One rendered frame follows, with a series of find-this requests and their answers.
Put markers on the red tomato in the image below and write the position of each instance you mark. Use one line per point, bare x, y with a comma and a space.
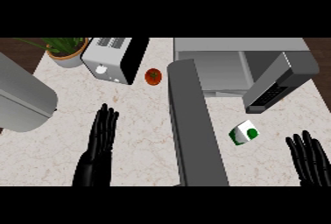
153, 76

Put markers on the silver toaster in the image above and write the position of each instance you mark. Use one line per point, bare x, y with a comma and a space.
114, 58

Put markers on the grey microwave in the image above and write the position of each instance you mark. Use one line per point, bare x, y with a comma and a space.
255, 73

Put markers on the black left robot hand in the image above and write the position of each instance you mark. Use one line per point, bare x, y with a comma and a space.
98, 151

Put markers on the dark grey microwave door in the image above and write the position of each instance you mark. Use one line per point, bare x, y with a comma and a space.
194, 125

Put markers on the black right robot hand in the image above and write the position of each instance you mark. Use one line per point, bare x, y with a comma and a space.
311, 160

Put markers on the white and green milk carton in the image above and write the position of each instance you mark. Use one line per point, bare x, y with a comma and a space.
243, 132

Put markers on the potted green plant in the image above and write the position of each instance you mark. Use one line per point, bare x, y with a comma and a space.
64, 51

